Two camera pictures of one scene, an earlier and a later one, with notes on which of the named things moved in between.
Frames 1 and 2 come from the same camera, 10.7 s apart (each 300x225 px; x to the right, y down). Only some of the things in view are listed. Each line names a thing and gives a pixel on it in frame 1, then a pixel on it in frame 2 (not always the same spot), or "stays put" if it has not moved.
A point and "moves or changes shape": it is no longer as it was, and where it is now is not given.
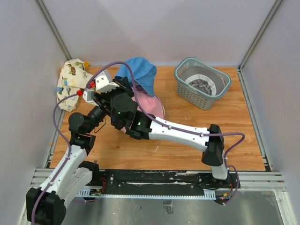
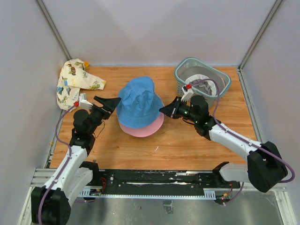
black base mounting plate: [160, 182] stays put
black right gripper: [124, 86] -> [171, 109]
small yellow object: [86, 63] stays put
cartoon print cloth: [73, 77] stays put
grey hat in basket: [202, 84] stays put
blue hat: [145, 73] moves or changes shape
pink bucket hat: [153, 104] moves or changes shape
